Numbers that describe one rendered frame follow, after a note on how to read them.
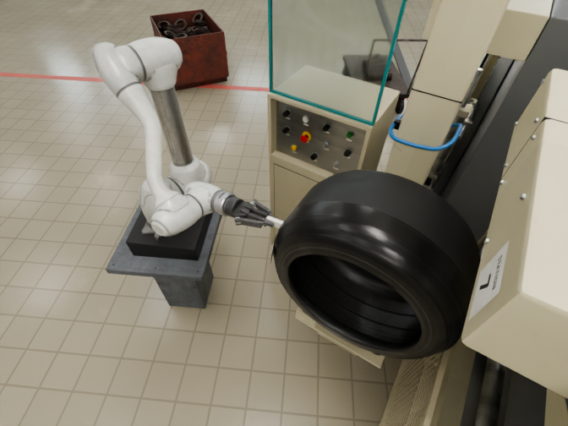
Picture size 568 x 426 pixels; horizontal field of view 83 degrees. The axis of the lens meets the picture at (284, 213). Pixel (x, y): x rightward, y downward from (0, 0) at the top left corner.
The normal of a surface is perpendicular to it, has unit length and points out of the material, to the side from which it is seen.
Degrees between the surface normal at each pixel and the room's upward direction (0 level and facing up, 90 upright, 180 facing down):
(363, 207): 11
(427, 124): 90
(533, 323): 90
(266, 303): 0
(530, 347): 90
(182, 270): 0
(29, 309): 0
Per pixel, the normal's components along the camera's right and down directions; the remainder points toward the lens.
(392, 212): 0.05, -0.65
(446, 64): -0.53, 0.63
